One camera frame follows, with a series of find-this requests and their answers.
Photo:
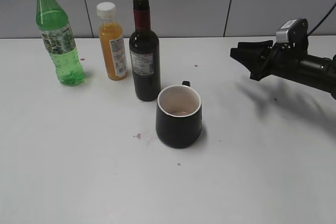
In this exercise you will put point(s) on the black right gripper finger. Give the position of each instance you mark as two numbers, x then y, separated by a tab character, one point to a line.
250	59
254	47

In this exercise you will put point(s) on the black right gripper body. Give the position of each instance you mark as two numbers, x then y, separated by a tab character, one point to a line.
283	61

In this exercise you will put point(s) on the black mug white inside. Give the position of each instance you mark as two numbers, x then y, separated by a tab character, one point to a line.
178	121

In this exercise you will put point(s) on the dark red wine bottle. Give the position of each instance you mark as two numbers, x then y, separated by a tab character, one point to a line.
145	54

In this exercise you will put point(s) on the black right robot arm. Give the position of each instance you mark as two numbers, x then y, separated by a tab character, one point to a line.
321	73

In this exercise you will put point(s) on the orange juice bottle white cap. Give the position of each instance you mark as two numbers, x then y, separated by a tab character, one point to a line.
112	42

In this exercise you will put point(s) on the green plastic soda bottle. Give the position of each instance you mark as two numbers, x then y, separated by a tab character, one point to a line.
53	24

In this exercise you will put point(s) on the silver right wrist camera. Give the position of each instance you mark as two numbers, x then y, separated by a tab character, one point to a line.
294	33

